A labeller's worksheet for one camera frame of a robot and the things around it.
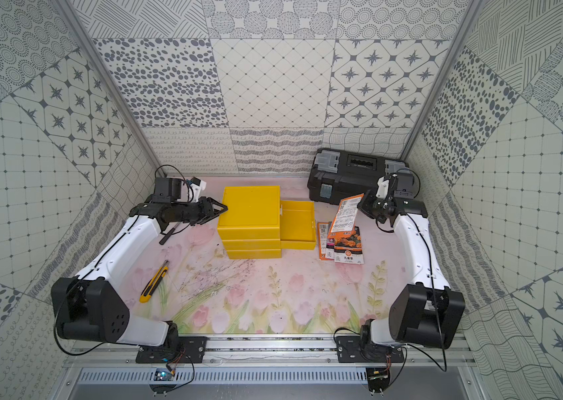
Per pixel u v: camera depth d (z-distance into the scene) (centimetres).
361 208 82
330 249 95
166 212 60
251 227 76
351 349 73
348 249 95
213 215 75
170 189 66
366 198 72
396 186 62
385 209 59
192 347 75
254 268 91
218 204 79
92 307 41
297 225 104
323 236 99
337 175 98
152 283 86
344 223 83
